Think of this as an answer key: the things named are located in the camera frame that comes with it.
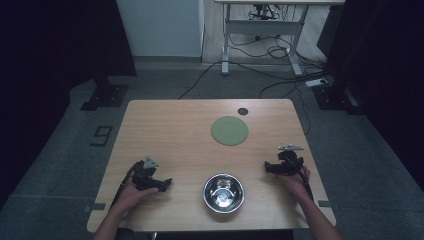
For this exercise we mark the shiny steel bowl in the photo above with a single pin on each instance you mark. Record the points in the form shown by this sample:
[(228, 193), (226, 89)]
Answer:
[(223, 193)]

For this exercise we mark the white power strip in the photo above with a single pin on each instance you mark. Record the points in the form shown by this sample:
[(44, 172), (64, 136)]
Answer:
[(316, 82)]

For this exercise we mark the round black table cap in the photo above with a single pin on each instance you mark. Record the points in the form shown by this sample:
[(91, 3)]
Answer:
[(243, 111)]

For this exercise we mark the white metal-frame desk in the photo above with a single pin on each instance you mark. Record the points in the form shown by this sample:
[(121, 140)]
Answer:
[(260, 27)]

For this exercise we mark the round green mat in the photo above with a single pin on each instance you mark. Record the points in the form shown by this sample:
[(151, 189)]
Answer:
[(229, 130)]

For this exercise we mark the person's right hand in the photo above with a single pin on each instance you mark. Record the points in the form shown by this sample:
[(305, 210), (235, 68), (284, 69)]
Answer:
[(295, 183)]

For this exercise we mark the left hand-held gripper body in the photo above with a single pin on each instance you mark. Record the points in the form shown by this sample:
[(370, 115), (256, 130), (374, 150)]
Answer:
[(144, 173)]

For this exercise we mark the person's left hand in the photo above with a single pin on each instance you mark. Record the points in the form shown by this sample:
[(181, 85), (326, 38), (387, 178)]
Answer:
[(131, 196)]

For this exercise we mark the black stand base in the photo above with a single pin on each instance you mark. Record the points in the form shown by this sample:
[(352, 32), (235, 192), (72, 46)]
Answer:
[(335, 98), (105, 96)]

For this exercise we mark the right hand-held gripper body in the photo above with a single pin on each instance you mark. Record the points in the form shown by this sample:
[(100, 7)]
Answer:
[(289, 163)]

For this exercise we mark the white cabinet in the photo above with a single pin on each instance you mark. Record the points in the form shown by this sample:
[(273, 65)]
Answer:
[(160, 28)]

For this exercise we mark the grey tape strip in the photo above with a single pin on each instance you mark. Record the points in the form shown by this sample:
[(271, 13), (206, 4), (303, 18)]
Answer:
[(325, 203), (95, 207)]

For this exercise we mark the dark curtain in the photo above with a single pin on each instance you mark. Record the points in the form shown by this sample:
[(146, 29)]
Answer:
[(386, 66)]

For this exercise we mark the black device under desk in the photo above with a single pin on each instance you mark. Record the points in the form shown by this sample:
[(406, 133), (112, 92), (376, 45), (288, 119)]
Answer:
[(263, 11)]

